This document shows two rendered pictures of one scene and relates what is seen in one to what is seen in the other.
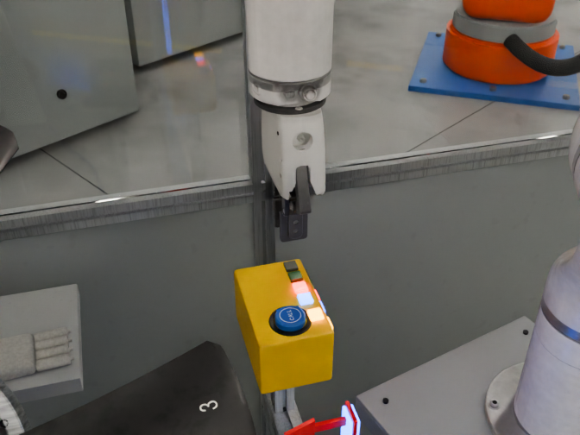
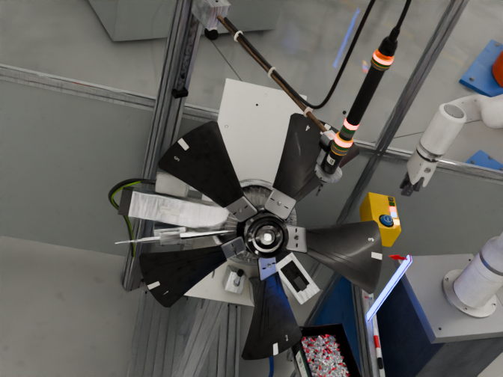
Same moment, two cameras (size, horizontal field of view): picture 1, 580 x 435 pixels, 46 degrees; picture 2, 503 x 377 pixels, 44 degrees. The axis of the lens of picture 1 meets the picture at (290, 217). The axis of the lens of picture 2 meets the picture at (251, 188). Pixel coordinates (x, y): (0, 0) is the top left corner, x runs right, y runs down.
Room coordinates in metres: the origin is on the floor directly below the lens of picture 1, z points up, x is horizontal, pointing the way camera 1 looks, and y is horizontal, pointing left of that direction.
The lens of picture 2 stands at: (-0.92, 0.40, 2.48)
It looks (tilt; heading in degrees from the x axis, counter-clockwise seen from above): 44 degrees down; 2
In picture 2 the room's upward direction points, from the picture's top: 20 degrees clockwise
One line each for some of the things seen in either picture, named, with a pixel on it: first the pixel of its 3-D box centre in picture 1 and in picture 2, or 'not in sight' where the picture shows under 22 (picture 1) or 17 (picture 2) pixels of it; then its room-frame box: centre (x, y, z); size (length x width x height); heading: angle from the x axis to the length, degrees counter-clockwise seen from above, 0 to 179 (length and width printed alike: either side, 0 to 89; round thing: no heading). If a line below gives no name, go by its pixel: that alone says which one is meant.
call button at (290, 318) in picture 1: (290, 318); (386, 220); (0.65, 0.00, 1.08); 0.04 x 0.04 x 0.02
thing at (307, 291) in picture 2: not in sight; (292, 273); (0.36, 0.24, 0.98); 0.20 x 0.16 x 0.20; 15
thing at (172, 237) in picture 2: not in sight; (170, 237); (0.23, 0.62, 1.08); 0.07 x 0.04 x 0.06; 116
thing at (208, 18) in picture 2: not in sight; (209, 7); (0.72, 0.76, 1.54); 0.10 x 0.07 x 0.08; 50
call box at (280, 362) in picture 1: (281, 326); (379, 220); (0.70, 0.01, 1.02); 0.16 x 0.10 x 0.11; 15
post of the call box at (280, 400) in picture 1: (281, 375); not in sight; (0.70, 0.01, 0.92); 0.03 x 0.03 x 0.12; 15
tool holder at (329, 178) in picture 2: not in sight; (331, 156); (0.32, 0.29, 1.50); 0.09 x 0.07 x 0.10; 50
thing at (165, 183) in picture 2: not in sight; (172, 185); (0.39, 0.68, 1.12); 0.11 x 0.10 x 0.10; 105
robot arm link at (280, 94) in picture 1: (290, 81); (431, 149); (0.65, 0.00, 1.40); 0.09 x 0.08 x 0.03; 16
